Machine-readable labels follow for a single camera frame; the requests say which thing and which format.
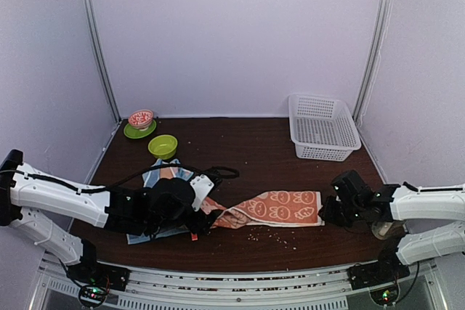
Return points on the lime green plate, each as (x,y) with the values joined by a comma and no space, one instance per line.
(131,132)

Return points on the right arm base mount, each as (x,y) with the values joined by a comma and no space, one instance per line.
(381,277)

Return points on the left aluminium frame post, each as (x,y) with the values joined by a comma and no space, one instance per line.
(100,60)

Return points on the aluminium front rail base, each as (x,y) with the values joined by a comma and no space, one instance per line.
(322,288)

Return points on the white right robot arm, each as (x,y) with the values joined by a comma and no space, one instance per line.
(394,203)

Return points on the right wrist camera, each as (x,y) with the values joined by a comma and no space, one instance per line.
(350,186)

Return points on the scattered rice crumbs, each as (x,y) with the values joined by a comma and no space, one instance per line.
(283,237)

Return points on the red patterned small bowl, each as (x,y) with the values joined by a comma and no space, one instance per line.
(141,119)

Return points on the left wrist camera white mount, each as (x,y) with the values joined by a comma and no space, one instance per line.
(202,185)

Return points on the lime green bowl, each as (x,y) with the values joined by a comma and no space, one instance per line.
(163,146)

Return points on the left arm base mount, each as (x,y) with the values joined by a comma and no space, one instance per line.
(94,279)

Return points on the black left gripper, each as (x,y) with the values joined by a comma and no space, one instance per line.
(203,222)

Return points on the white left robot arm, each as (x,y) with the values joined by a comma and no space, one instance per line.
(26,193)

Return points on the blue patchwork towel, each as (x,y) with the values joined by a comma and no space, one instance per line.
(150,179)

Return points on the beige ceramic mug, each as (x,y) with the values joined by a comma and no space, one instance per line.
(384,230)

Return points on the white plastic basket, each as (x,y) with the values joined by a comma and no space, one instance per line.
(322,128)

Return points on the aluminium frame post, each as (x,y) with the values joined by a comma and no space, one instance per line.
(369,75)
(100,60)

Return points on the orange bunny pattern towel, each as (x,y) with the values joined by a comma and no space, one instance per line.
(284,209)

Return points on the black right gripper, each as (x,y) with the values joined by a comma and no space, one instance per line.
(327,215)

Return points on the right aluminium frame post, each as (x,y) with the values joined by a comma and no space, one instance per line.
(369,75)

